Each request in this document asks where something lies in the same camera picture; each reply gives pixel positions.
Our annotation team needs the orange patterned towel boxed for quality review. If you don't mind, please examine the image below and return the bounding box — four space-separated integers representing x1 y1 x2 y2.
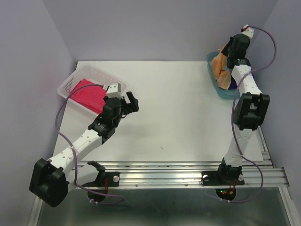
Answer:
211 49 233 90

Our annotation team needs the purple towel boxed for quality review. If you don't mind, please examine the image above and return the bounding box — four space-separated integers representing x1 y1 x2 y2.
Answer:
228 77 237 90

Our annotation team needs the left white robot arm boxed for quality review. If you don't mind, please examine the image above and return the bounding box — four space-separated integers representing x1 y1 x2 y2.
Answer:
29 91 139 207

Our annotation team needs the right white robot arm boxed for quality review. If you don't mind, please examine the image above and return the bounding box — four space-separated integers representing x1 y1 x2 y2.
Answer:
216 33 270 184

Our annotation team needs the aluminium mounting rail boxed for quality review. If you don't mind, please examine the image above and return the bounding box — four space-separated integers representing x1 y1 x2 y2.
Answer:
39 160 290 189

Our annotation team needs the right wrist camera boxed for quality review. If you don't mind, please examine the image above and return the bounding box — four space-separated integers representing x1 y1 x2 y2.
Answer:
241 24 254 39

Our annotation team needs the pink microfiber towel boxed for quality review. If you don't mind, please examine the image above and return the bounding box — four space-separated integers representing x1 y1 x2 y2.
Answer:
71 79 106 114

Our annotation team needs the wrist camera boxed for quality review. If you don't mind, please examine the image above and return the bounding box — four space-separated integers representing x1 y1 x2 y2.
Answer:
241 24 254 39
106 82 123 99

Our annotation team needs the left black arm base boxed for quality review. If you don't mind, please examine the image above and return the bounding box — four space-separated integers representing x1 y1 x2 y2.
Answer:
77 161 124 205

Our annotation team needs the teal plastic tray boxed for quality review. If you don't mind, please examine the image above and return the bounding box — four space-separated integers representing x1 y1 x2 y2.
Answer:
206 52 236 100

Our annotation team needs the white plastic basket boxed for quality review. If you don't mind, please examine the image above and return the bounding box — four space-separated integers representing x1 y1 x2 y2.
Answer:
57 63 129 117

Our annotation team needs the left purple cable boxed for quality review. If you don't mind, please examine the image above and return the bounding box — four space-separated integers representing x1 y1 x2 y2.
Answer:
55 84 125 205

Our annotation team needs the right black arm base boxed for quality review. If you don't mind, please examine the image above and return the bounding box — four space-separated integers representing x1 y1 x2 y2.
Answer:
200 163 245 201

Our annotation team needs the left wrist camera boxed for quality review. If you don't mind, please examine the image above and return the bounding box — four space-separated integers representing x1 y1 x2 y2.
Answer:
106 82 123 99

